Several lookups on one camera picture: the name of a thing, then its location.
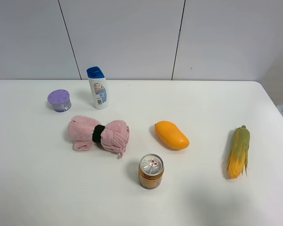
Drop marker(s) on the black hair band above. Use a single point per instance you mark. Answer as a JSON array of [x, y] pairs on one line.
[[96, 136]]

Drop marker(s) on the white blue shampoo bottle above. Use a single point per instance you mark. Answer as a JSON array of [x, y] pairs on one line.
[[98, 84]]

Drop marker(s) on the pink rolled towel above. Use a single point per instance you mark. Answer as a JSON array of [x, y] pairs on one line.
[[114, 138]]

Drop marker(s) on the orange drink can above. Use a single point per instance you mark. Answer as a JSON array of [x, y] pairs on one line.
[[150, 171]]

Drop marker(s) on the purple air freshener tub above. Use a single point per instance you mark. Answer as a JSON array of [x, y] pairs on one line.
[[59, 100]]

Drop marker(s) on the yellow mango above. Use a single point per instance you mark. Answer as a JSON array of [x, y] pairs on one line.
[[170, 134]]

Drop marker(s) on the corn cob with husk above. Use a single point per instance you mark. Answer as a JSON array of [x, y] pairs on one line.
[[238, 157]]

